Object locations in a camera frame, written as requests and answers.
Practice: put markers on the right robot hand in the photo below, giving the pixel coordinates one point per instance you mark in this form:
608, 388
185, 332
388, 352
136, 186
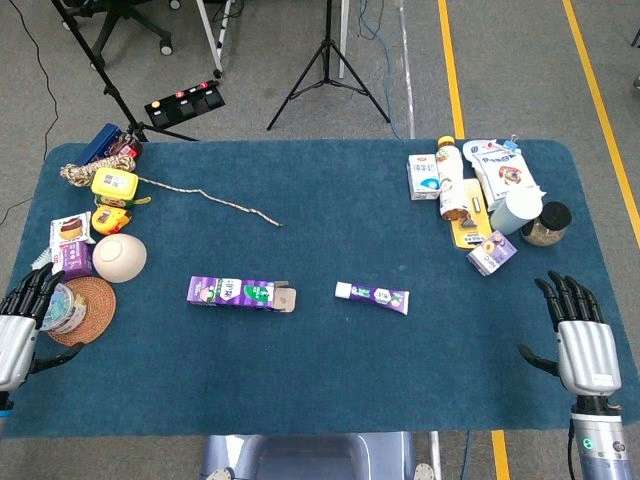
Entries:
587, 355

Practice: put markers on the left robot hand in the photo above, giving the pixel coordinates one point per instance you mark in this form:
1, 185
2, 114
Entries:
15, 330

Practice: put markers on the purple toothpaste carton box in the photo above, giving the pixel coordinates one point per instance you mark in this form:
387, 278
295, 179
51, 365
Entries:
225, 290

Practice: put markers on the purple toothpaste tube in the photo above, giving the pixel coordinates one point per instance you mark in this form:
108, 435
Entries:
370, 295

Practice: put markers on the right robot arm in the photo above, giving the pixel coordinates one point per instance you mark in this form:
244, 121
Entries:
600, 450

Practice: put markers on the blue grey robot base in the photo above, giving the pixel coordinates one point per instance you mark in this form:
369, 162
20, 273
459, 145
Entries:
310, 457

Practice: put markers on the round clear plastic cup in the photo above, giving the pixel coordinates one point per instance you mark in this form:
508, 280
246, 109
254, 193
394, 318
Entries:
65, 310

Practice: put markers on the light blue bristle brush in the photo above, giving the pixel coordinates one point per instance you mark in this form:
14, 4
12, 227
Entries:
41, 260

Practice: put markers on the woven rattan coaster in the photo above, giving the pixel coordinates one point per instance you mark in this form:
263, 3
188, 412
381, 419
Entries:
97, 310

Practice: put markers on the small purple box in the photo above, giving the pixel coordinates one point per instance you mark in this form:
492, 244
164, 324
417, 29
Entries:
75, 260

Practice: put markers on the white snack packet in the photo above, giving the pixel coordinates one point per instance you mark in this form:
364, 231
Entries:
70, 227

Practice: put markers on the beige bowl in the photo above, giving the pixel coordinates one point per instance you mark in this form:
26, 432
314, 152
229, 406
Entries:
120, 257

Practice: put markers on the glass jar black lid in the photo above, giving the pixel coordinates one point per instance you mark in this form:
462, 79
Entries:
547, 222

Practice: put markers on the purple drink carton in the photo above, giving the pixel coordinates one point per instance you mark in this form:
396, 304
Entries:
490, 255

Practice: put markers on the yellow tape measure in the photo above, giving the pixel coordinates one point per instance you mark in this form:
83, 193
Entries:
107, 220

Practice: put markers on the white paper cup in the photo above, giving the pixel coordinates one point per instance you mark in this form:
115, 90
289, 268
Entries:
515, 210

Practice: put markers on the yellow razor blister card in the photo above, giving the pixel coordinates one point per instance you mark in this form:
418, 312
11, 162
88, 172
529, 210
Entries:
472, 235

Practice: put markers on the yellow lidded plastic box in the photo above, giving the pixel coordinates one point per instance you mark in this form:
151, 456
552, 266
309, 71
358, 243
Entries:
115, 182

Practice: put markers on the white snack bag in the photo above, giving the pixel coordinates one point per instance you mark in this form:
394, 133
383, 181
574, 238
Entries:
500, 170

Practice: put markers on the dark blue box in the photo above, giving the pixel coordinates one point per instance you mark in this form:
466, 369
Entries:
100, 142

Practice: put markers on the dark red packet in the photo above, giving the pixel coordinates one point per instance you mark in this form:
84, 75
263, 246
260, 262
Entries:
125, 146

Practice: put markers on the blue binder clip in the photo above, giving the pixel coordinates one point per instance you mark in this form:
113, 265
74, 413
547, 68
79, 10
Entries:
510, 145

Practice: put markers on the drink bottle orange cap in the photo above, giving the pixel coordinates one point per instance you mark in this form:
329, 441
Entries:
450, 175

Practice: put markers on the white milk carton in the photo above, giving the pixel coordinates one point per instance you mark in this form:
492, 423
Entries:
422, 175

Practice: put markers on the black slanted light stand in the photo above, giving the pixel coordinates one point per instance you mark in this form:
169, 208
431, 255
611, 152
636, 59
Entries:
107, 89

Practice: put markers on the blue carpet table mat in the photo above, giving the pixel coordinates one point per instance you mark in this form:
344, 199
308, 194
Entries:
320, 375

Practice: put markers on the black foot pedal board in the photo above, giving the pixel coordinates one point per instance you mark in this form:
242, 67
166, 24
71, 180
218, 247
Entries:
185, 105

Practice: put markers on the black office chair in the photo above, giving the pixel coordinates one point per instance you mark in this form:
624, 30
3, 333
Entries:
125, 22

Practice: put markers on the white upright pole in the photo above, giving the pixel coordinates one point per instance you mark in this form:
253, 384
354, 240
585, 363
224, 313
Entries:
344, 40

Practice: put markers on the black tripod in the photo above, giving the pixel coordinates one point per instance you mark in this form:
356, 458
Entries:
328, 30

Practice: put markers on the white slanted frame leg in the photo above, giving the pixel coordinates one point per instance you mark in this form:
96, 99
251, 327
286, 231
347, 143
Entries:
210, 40

